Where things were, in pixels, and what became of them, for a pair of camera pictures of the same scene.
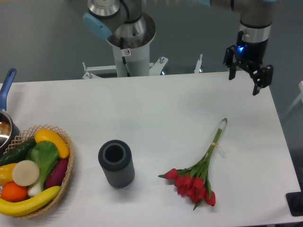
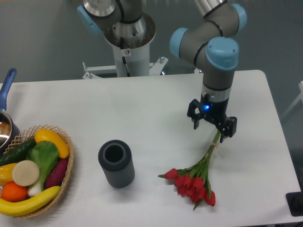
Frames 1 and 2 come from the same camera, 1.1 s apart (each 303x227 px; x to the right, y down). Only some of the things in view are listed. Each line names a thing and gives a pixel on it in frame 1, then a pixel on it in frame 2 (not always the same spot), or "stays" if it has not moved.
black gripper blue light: [252, 55] → [214, 112]
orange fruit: [12, 192] stays
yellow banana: [16, 208] stays
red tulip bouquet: [194, 181] stays
